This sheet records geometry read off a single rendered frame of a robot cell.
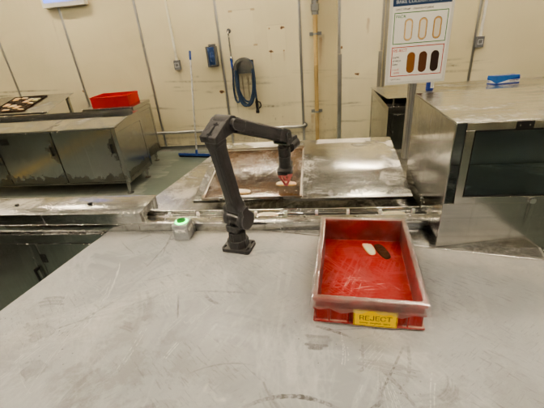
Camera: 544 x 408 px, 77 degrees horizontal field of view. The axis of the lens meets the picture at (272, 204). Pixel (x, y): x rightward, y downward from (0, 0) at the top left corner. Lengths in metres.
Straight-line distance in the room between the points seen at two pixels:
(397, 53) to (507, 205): 1.07
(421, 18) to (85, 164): 3.64
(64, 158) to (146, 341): 3.63
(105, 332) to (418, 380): 0.91
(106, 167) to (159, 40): 2.08
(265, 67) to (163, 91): 1.57
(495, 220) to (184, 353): 1.15
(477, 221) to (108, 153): 3.69
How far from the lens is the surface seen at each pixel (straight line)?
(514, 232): 1.54
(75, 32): 6.09
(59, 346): 1.29
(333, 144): 2.09
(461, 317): 1.20
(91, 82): 6.11
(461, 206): 1.40
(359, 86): 4.87
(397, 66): 2.17
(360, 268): 1.30
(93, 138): 4.30
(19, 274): 2.30
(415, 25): 2.18
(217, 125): 1.22
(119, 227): 1.77
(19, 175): 5.09
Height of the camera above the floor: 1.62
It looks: 27 degrees down
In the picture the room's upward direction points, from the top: 5 degrees counter-clockwise
